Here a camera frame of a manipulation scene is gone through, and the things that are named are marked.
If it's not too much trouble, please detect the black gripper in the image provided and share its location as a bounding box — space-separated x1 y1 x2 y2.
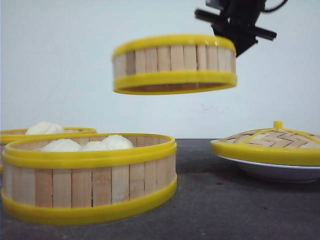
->
194 0 277 57

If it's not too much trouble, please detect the woven bamboo steamer lid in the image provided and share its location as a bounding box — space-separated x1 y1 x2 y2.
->
210 121 320 167

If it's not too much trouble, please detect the bamboo steamer basket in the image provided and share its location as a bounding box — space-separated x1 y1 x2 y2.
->
1 133 177 225

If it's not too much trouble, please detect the white plate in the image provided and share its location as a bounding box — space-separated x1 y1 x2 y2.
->
218 155 320 184

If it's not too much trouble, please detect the white bun front right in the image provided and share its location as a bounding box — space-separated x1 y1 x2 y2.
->
101 134 134 150

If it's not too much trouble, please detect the white bun front middle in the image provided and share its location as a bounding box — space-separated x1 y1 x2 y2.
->
79 141 113 152

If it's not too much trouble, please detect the white bun front left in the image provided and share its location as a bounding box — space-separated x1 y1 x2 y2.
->
40 139 81 153

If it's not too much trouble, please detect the large white bun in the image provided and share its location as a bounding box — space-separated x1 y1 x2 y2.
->
25 121 65 135

